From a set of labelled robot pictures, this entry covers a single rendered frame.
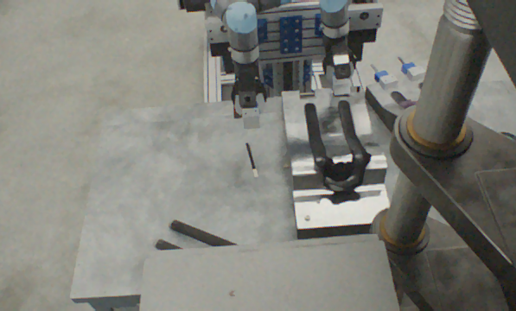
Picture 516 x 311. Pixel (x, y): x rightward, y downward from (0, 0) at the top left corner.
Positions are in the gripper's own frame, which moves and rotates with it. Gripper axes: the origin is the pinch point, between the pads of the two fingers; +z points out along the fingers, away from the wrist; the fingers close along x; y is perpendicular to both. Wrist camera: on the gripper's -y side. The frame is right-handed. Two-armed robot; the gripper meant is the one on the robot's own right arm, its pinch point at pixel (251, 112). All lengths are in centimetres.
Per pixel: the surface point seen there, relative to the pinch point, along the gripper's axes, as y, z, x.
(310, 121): 0.8, 6.9, -18.3
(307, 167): -21.0, 1.5, -14.4
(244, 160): -6.0, 14.9, 3.4
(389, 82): 15.3, 6.8, -46.5
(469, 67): -66, -72, -24
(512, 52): -81, -88, -17
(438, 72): -64, -70, -22
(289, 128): -1.6, 6.5, -11.3
